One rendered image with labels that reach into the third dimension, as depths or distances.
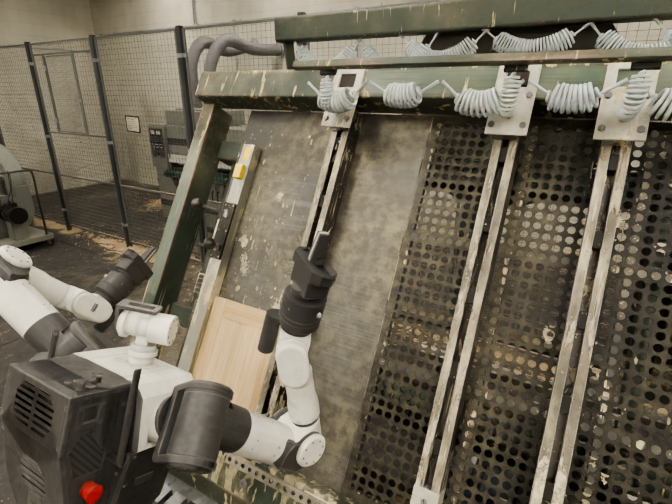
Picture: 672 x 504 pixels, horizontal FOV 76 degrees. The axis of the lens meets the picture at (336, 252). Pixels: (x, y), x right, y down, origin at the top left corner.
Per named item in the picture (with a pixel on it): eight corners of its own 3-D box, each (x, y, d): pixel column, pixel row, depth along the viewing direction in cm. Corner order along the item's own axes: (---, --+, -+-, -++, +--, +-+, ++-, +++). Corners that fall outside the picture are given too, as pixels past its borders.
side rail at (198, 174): (140, 385, 164) (114, 387, 154) (222, 116, 176) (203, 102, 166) (150, 390, 161) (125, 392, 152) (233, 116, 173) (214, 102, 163)
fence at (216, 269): (173, 409, 147) (164, 411, 144) (250, 148, 157) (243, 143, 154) (184, 415, 145) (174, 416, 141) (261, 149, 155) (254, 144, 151)
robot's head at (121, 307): (150, 347, 92) (153, 314, 91) (109, 340, 92) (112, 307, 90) (162, 334, 98) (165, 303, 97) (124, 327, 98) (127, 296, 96)
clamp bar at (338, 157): (252, 448, 131) (195, 465, 110) (350, 87, 144) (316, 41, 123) (278, 461, 126) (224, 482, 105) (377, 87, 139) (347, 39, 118)
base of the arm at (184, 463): (231, 478, 80) (188, 467, 72) (181, 474, 86) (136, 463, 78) (249, 395, 88) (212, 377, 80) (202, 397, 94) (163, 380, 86)
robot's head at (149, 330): (162, 359, 92) (170, 318, 91) (114, 350, 91) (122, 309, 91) (173, 352, 98) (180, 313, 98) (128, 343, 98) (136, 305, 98)
